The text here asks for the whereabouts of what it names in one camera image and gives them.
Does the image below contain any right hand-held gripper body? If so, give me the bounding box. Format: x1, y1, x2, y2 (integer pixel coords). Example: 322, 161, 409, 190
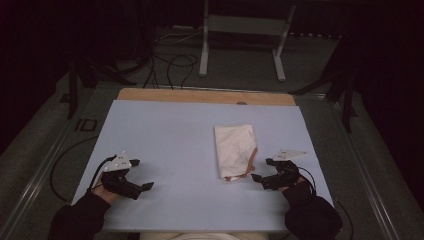
262, 149, 308, 191

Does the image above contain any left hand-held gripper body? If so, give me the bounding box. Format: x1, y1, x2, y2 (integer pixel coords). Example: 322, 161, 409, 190
99, 151, 144, 201

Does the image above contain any cream baby bodysuit brown trim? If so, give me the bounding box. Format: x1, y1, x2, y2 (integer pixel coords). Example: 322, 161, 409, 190
214, 123, 259, 183

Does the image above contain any person's right hand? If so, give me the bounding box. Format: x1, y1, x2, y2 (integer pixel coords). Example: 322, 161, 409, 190
281, 178, 306, 193

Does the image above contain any person's left hand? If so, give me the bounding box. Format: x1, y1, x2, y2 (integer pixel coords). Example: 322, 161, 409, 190
90, 181, 122, 206

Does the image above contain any light blue table mat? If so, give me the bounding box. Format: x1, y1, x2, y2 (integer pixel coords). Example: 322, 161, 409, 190
70, 99, 334, 233

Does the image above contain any black metal stand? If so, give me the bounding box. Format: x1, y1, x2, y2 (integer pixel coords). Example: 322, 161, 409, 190
65, 54, 138, 120
288, 33, 358, 134

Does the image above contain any white metal stand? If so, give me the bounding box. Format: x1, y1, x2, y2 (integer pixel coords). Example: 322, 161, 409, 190
198, 0, 297, 83

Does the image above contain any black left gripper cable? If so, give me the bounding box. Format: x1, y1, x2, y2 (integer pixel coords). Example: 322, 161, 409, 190
87, 154, 118, 193

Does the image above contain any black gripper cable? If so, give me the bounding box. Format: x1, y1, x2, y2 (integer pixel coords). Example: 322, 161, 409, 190
296, 165, 317, 196
87, 154, 118, 193

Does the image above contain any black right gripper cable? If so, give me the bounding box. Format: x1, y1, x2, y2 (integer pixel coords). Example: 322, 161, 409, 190
296, 165, 317, 196

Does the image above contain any long black floor cable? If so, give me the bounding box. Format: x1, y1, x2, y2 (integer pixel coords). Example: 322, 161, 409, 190
49, 134, 100, 204

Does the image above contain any thin black floor cable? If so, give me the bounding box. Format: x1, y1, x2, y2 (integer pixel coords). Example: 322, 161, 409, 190
334, 198, 354, 240

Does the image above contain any metal floor rail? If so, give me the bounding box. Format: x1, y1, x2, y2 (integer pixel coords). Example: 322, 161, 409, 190
328, 98, 401, 240
0, 88, 101, 240

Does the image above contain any black looped floor cable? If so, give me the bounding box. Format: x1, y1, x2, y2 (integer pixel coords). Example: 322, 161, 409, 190
165, 53, 200, 91

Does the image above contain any white floor cable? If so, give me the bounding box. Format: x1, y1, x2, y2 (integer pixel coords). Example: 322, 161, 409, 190
154, 29, 205, 47

